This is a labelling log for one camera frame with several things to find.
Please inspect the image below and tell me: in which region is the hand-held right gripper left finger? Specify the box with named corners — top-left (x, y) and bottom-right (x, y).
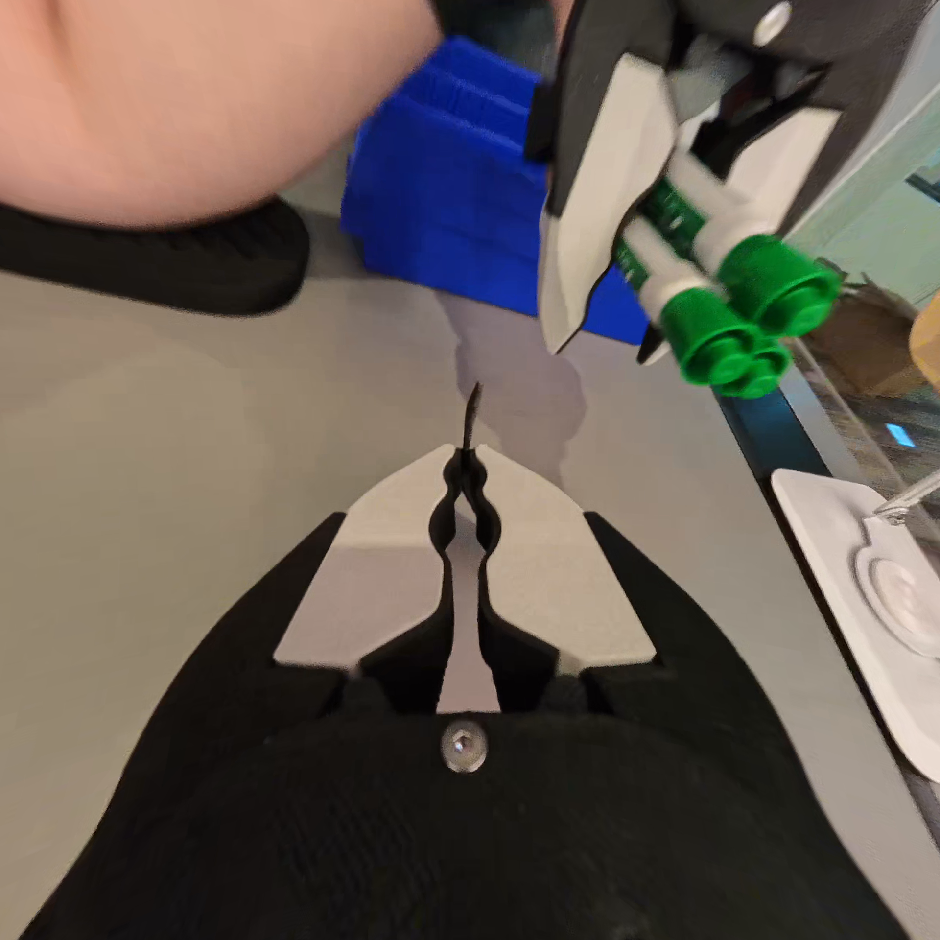
top-left (272, 443), bottom-right (462, 712)

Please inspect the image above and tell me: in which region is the person's left forearm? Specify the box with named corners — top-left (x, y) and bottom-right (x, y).
top-left (0, 0), bottom-right (445, 230)

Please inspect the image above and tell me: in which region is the blue plastic bin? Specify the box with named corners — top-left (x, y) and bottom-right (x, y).
top-left (340, 35), bottom-right (651, 348)

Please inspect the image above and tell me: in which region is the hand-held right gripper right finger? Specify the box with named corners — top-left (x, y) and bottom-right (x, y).
top-left (476, 443), bottom-right (658, 712)

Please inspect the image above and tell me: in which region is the white stand base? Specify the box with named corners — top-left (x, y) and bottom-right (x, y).
top-left (770, 469), bottom-right (940, 785)

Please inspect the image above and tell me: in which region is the black hook-and-loop strap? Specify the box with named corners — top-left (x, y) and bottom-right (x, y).
top-left (460, 380), bottom-right (483, 471)

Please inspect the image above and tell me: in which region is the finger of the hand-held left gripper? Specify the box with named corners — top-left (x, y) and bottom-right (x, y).
top-left (538, 53), bottom-right (678, 357)
top-left (637, 70), bottom-right (843, 367)

